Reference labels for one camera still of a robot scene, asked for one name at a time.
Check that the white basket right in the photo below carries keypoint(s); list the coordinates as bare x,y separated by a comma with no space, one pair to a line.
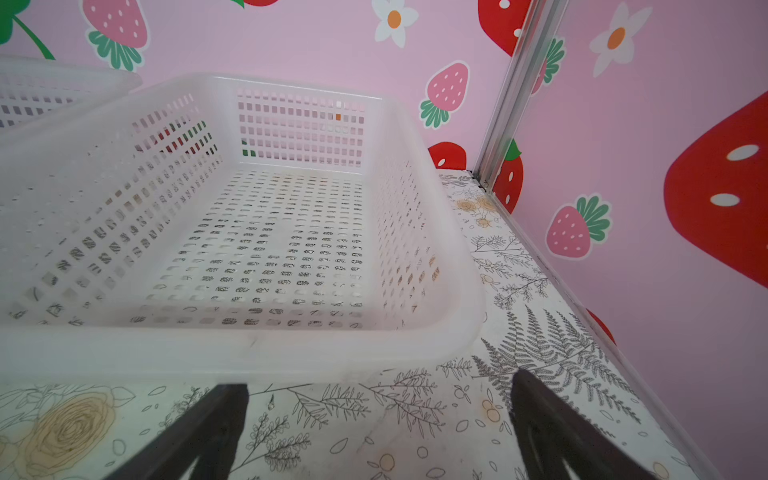
229,230

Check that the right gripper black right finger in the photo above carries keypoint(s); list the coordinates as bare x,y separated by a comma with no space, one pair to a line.
557,443

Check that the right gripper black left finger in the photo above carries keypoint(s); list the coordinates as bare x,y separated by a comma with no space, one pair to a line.
202,442

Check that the white basket middle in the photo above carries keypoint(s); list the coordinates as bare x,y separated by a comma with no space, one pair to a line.
37,93

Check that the white basket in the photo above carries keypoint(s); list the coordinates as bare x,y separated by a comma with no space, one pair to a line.
229,230
37,93

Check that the aluminium corner post right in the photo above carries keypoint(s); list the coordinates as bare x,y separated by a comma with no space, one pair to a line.
541,24

